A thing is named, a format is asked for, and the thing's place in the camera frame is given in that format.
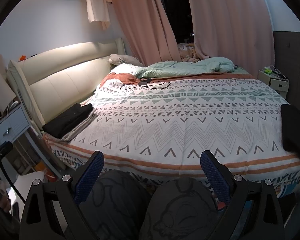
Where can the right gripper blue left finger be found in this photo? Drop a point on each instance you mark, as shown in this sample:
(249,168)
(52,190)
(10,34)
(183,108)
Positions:
(86,176)

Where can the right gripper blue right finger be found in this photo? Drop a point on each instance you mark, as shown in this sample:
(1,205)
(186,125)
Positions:
(217,175)

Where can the black button-up shirt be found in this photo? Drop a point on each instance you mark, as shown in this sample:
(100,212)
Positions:
(68,120)

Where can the person's dark printed trousers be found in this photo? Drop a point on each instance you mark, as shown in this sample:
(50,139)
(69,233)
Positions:
(118,207)

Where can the folded beige cloth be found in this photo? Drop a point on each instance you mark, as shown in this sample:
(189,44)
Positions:
(79,128)

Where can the patterned white bedspread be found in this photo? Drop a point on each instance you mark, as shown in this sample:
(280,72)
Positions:
(157,133)

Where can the grey-blue bedside drawer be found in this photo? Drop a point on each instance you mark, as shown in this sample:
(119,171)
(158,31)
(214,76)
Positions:
(13,125)

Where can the cream padded headboard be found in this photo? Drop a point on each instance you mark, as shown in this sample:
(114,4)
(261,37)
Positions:
(50,82)

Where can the orange garment on bed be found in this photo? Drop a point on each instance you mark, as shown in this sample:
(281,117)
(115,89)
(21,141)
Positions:
(125,78)

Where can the white bedside cabinet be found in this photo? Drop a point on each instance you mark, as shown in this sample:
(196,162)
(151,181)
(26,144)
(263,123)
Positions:
(274,81)

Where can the mint green duvet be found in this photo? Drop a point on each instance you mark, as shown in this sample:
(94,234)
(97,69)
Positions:
(173,68)

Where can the green object on cabinet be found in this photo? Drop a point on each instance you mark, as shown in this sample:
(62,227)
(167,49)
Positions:
(267,70)

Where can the beige pillow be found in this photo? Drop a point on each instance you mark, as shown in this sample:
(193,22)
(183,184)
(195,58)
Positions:
(116,59)

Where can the pink plush blanket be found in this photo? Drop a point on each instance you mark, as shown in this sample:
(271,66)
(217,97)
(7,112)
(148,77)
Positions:
(187,52)

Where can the right pink curtain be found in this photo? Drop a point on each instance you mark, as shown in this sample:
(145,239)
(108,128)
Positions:
(239,30)

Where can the pink curtain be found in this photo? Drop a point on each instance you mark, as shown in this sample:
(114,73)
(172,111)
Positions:
(147,30)
(239,30)

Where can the left pink curtain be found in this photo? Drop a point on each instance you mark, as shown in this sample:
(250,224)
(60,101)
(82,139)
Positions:
(147,30)

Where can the hanging cream cloth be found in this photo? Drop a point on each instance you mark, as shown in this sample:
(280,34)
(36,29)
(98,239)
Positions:
(97,11)

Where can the black charger with cable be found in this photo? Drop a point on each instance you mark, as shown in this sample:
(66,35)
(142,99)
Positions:
(147,84)

